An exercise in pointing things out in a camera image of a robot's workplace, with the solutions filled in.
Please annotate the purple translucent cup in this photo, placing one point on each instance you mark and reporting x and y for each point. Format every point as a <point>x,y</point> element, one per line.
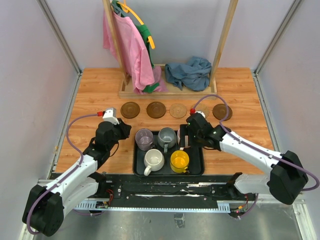
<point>144,139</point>

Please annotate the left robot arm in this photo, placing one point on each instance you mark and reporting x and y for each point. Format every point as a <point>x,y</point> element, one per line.
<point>48,205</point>

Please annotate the yellow mug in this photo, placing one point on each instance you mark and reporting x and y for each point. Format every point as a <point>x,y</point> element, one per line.
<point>179,162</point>

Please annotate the teal clothes hanger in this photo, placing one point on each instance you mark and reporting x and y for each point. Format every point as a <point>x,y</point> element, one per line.
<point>117,8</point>

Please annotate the green garment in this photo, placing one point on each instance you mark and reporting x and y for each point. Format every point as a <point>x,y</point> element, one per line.
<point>147,45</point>

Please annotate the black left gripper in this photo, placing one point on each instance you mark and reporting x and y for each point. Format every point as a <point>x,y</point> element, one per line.
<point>124,128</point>

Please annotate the black baking tray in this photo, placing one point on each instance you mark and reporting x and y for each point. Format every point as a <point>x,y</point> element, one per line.
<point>196,165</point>

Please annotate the white ceramic mug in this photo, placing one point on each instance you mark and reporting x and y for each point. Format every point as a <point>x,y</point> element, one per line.
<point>153,161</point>

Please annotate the wooden clothes rack frame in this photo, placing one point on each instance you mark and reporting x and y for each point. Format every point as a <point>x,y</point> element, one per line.
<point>125,85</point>

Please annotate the brown round coaster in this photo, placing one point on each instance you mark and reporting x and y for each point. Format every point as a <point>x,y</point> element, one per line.
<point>219,111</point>
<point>156,110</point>
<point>130,110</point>

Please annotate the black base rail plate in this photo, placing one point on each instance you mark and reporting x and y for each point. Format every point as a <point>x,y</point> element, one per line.
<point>161,192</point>

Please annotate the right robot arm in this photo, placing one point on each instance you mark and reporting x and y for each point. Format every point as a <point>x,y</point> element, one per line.
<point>284,177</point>

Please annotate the blue crumpled cloth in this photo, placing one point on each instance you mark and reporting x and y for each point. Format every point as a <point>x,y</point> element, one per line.
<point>194,74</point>

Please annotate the pink ceramic mug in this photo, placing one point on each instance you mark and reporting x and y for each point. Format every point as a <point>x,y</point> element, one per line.
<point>179,140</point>

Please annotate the yellow clothes hanger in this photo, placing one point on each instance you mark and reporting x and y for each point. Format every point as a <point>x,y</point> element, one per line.
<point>129,10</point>

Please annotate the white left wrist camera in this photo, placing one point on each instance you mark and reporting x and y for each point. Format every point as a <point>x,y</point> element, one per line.
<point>110,116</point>

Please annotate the grey ceramic mug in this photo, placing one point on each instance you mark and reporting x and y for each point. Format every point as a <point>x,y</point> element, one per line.
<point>166,138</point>

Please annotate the woven rattan coaster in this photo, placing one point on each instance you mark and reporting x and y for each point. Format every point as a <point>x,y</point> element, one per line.
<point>178,110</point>
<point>200,107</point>

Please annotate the pink shirt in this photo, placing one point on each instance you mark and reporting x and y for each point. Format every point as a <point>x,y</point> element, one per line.
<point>132,55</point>

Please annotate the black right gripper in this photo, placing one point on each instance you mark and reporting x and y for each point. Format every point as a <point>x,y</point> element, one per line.
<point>184,130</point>

